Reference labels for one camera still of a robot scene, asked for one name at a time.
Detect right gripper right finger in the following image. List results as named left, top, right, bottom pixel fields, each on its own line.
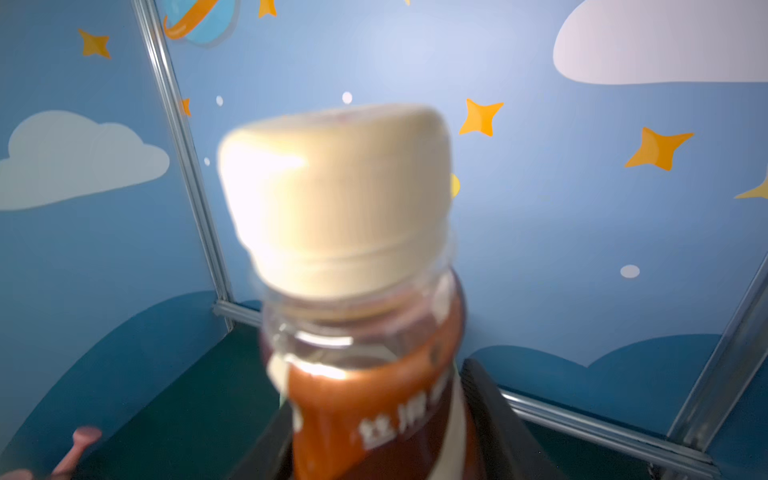
left=460, top=359, right=567, bottom=480

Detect pink watering can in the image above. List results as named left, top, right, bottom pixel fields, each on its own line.
left=1, top=426, right=102, bottom=480

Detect aluminium frame rail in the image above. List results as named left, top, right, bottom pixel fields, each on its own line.
left=213, top=300, right=722, bottom=479

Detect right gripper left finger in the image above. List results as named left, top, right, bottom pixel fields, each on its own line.
left=228, top=404, right=294, bottom=480

